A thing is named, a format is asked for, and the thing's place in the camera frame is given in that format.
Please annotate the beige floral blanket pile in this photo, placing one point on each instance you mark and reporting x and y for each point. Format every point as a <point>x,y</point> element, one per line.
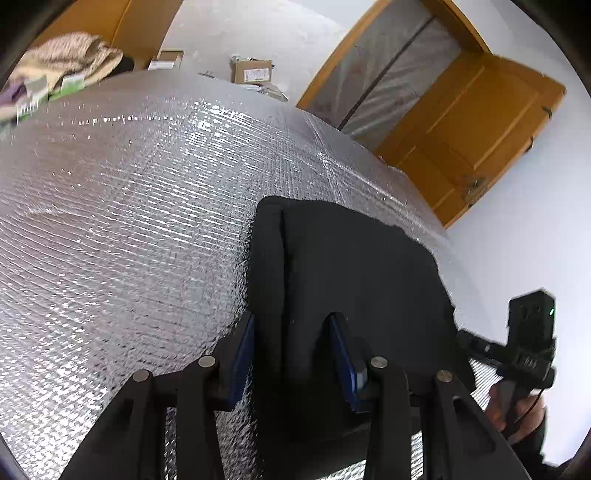
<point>76,53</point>

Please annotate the brown cardboard box with label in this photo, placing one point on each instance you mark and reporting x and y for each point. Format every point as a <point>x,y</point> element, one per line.
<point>251,72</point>

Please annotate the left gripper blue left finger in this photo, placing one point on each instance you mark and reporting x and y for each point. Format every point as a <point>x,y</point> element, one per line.
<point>234,355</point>

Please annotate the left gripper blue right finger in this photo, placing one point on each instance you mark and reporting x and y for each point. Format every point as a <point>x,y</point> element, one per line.
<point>351,361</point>

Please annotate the translucent plastic door curtain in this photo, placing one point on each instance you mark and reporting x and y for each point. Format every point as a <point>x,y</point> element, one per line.
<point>385,73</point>

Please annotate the green white carton box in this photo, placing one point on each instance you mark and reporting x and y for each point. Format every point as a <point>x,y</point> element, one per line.
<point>36,92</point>

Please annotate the person's right black sleeve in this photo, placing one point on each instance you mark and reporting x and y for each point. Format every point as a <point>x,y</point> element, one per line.
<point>528,451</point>

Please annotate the black garment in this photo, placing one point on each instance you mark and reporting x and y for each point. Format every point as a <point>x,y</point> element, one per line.
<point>311,259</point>

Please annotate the orange wooden wardrobe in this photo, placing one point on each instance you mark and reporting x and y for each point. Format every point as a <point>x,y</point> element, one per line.
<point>137,27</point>

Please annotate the purple folded cloth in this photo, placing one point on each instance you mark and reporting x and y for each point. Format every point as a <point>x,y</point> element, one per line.
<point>12,92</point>

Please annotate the white small cardboard box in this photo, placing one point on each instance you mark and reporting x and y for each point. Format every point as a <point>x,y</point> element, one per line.
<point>166,60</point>

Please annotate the orange wooden door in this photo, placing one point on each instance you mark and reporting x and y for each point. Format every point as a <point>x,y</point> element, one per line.
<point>477,119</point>

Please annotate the person's right hand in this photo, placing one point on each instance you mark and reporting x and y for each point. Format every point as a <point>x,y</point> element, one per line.
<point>531,410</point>

